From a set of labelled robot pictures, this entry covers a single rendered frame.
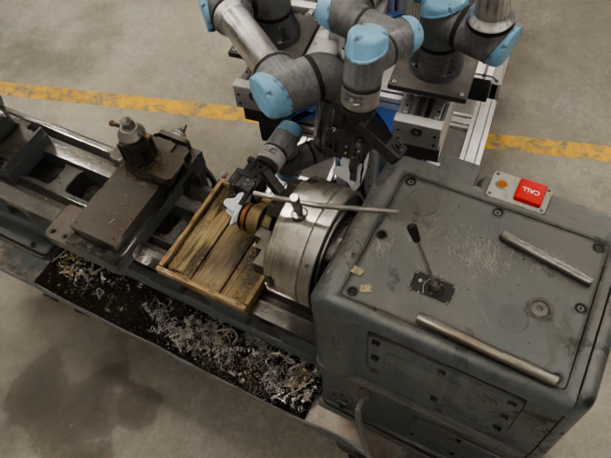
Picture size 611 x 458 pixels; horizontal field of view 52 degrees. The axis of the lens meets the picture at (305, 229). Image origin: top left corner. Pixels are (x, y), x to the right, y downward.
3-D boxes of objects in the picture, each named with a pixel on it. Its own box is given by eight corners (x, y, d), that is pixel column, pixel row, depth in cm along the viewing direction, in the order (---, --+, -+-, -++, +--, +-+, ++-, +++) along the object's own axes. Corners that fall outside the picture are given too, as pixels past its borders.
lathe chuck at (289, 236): (356, 219, 177) (345, 164, 148) (306, 318, 167) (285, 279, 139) (327, 208, 179) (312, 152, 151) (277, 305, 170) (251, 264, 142)
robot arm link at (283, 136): (305, 142, 183) (304, 122, 176) (287, 168, 178) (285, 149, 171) (282, 134, 186) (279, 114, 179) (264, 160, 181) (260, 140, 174)
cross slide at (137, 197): (198, 150, 199) (195, 140, 195) (117, 254, 179) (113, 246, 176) (155, 134, 204) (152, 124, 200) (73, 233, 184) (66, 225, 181)
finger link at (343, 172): (335, 182, 139) (338, 148, 132) (359, 191, 137) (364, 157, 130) (328, 190, 137) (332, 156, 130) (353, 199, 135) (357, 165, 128)
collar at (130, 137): (151, 128, 179) (147, 121, 176) (135, 147, 175) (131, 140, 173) (128, 120, 181) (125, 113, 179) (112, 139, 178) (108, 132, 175)
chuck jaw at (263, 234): (298, 241, 156) (275, 276, 150) (298, 252, 160) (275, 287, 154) (260, 224, 159) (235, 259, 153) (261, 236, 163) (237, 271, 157)
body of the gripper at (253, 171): (230, 199, 173) (253, 167, 179) (257, 209, 170) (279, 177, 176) (225, 182, 167) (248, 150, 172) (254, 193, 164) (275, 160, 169)
